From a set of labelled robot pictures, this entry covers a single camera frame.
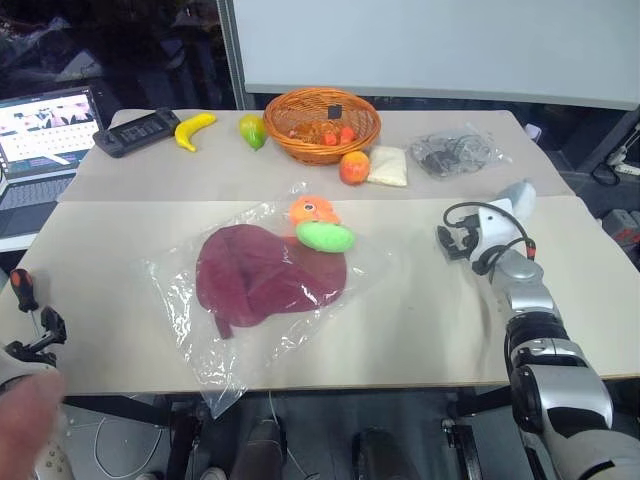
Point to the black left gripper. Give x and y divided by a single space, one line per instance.
46 356

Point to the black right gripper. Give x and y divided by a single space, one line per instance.
462 242

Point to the green plush toy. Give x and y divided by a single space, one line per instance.
325 237

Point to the orange plush toy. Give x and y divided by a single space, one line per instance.
310 209

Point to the clear plastic bag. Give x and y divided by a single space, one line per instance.
180 310

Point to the dark red cloth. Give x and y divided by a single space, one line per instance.
250 275

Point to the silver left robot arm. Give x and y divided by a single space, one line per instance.
25 430

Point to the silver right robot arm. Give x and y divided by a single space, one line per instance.
550 360

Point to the grey shark plush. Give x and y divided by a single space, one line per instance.
522 196

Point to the white cloth pouch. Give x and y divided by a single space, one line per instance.
389 166

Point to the orange red toy peach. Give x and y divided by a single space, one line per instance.
354 169

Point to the small orange red toy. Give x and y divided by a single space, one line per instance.
329 138
347 134

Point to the orange wicker basket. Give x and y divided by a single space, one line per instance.
310 150

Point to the small black tag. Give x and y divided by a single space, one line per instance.
335 112

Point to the grey red boxes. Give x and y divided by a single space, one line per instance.
622 225

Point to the white power strip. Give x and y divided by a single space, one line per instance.
625 166

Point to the open laptop computer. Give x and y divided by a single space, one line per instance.
35 140

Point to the large white board panel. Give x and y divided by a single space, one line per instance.
430 45

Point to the dark rounded shape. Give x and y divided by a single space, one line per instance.
260 450
382 455

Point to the green yellow toy mango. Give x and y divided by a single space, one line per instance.
252 131

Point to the black handheld game console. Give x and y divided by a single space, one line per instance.
132 131

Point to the yellow toy banana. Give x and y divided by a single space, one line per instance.
191 129

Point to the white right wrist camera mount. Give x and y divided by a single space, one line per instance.
495 230

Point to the grey metal post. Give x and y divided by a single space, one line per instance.
231 55

